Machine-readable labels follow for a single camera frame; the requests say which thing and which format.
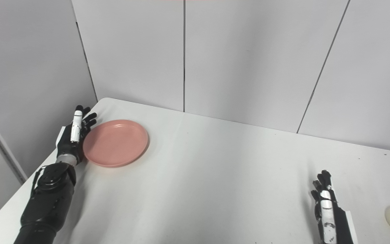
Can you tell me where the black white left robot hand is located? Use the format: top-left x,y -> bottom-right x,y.
56,105 -> 98,166

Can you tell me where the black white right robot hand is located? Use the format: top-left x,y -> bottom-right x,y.
311,170 -> 358,244

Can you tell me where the pink round plate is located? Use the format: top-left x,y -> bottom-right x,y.
83,119 -> 149,168

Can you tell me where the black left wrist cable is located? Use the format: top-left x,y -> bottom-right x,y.
30,166 -> 47,198

